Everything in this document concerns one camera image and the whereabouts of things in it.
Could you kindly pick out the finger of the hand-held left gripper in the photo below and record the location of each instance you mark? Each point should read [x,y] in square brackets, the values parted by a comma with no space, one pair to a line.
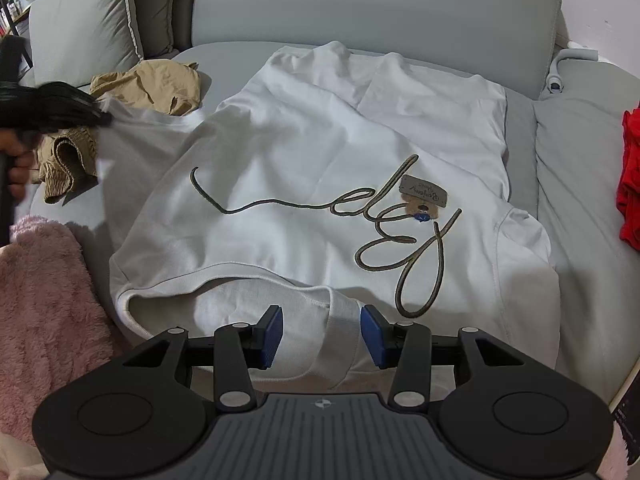
[70,105]

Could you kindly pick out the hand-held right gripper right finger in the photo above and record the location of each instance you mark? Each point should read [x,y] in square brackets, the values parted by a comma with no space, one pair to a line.
[372,336]

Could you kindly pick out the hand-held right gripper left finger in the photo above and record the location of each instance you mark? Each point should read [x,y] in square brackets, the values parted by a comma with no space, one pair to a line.
[272,336]

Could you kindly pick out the white sweatshirt with script embroidery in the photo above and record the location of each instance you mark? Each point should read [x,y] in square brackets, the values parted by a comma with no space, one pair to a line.
[310,170]

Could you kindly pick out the person's left hand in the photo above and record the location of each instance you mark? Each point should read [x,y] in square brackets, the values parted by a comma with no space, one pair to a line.
[22,160]

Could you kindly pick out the tan ribbed garment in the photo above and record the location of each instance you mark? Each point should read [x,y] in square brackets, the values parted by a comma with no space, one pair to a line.
[62,165]

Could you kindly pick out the grey pillow with piping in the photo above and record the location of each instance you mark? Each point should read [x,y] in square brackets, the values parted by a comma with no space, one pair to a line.
[85,10]

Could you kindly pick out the pink fluffy blanket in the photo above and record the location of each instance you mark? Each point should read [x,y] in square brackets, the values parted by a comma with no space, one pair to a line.
[45,320]

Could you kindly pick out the grey sofa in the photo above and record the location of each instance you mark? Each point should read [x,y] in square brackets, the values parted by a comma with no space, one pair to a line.
[575,185]

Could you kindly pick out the red cloth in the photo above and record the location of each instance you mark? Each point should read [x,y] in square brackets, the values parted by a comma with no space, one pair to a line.
[630,185]

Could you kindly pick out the grey sofa back cushion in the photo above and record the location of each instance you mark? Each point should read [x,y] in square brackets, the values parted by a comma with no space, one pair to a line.
[375,5]

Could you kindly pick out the white curved tube device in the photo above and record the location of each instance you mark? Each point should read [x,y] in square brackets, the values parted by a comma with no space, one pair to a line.
[570,56]

